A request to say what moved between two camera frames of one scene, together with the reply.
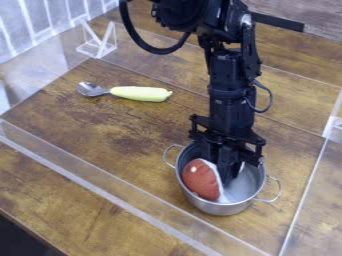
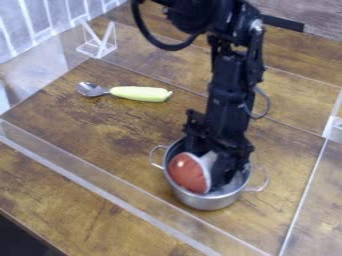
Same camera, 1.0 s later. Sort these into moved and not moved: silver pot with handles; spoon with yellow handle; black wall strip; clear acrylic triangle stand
Moved: silver pot with handles
Not moved: clear acrylic triangle stand; black wall strip; spoon with yellow handle
